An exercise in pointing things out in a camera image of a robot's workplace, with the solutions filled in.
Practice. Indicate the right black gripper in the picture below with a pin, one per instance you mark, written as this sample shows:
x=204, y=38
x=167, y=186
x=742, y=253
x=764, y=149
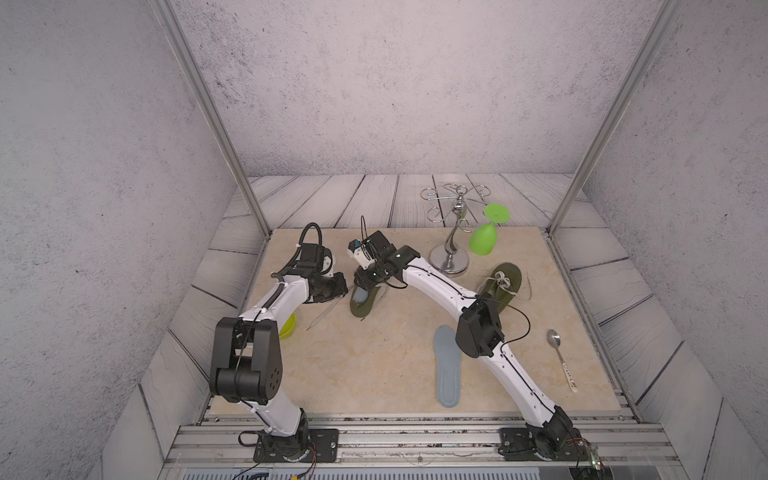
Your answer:
x=361, y=281

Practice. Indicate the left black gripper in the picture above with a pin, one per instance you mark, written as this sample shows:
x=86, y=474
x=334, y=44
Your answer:
x=339, y=291

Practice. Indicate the olive green shoe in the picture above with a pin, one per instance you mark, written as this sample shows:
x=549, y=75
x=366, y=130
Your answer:
x=502, y=285
x=361, y=311

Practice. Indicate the grey insole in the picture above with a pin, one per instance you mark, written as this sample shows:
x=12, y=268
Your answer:
x=359, y=295
x=448, y=366

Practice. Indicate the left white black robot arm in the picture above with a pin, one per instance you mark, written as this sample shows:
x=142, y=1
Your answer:
x=246, y=362

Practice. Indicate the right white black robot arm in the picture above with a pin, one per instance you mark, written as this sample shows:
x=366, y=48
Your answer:
x=478, y=334

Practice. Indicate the green plastic glass on table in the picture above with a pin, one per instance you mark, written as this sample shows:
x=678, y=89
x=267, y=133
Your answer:
x=288, y=328

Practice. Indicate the silver metal glass stand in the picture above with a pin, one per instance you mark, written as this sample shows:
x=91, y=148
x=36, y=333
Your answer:
x=449, y=258

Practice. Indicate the hanging green plastic wine glass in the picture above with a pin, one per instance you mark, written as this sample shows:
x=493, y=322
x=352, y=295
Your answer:
x=484, y=238

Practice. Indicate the metal spoon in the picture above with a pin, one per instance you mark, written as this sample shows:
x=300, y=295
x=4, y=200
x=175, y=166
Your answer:
x=554, y=340

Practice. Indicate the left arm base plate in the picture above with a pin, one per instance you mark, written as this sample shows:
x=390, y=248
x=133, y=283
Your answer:
x=306, y=446

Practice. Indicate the aluminium rail base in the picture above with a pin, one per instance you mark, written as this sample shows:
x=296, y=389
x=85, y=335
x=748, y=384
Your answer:
x=424, y=440

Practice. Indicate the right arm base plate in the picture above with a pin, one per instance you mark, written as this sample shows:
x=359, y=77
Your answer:
x=524, y=444

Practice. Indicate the left aluminium frame post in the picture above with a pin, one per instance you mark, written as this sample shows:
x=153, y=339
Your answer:
x=183, y=53

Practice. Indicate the aluminium frame post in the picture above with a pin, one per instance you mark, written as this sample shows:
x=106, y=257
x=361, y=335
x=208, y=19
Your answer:
x=183, y=53
x=650, y=47

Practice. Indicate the right aluminium frame post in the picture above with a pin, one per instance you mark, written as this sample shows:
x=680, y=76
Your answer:
x=650, y=47

